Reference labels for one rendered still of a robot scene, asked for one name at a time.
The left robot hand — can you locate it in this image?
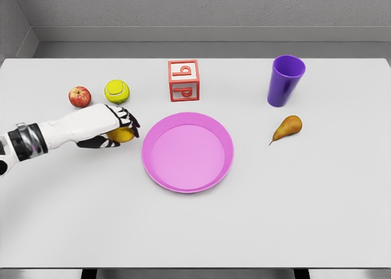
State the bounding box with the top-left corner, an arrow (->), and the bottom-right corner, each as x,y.
70,103 -> 141,149

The yellow lemon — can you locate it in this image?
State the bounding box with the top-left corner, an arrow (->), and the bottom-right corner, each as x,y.
107,126 -> 136,143

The pink plate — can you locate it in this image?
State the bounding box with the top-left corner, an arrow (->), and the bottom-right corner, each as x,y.
141,112 -> 235,194

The red apple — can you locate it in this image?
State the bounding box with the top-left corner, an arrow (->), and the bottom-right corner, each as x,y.
68,85 -> 92,108

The yellow tennis ball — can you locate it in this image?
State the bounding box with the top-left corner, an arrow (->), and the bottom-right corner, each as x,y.
104,79 -> 130,105

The red letter block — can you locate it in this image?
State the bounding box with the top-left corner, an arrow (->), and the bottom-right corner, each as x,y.
167,59 -> 201,103

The purple cup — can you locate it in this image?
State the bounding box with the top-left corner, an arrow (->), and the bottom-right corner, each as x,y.
267,54 -> 307,108

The brown pear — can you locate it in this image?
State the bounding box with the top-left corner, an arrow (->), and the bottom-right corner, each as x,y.
268,115 -> 303,147

